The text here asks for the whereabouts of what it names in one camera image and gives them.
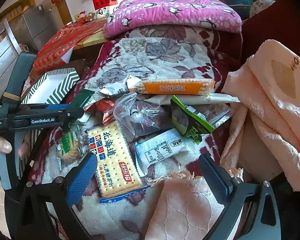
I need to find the dark green sachet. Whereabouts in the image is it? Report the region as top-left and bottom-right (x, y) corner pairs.
(69, 89), (95, 108)

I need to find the red candy wrapper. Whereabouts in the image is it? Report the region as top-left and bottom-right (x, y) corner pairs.
(83, 98), (115, 125)

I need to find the green round cookie packet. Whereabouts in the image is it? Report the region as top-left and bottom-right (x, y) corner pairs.
(56, 125), (83, 168)

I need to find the yellow Hokkaido cracker pack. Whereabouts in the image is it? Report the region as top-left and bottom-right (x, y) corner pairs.
(87, 121), (148, 206)

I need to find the silver white snack packet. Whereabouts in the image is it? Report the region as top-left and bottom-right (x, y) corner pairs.
(98, 80), (129, 98)

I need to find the clear bag of dark snacks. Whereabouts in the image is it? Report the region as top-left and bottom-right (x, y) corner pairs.
(113, 92), (173, 142)

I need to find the white blue wafer packet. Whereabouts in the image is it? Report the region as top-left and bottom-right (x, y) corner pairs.
(134, 128), (196, 177)

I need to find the green snack packet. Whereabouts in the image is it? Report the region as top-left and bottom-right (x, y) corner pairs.
(170, 95), (216, 144)

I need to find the long white snack packet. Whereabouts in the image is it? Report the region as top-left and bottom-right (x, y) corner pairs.
(144, 93), (240, 105)

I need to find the orange biscuit pack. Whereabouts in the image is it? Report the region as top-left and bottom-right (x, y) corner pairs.
(129, 78), (215, 95)

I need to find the green striped white tray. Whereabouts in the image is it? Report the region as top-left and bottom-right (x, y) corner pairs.
(22, 68), (79, 105)

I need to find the red patterned tablecloth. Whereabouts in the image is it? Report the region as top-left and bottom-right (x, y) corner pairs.
(32, 19), (106, 72)

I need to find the wooden chair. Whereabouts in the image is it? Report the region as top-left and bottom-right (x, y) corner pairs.
(0, 19), (21, 100)

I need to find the floral plush blanket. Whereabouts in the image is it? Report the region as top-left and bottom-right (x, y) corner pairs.
(29, 25), (242, 239)

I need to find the grey refrigerator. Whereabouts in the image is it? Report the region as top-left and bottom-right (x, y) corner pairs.
(9, 4), (57, 53)

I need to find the plush santa toy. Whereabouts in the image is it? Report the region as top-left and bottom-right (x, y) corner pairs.
(75, 11), (96, 24)

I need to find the pink penguin pillow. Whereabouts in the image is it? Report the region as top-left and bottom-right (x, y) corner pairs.
(104, 0), (242, 37)

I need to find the red banner on wall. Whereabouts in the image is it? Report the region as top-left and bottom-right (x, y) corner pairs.
(93, 0), (117, 10)

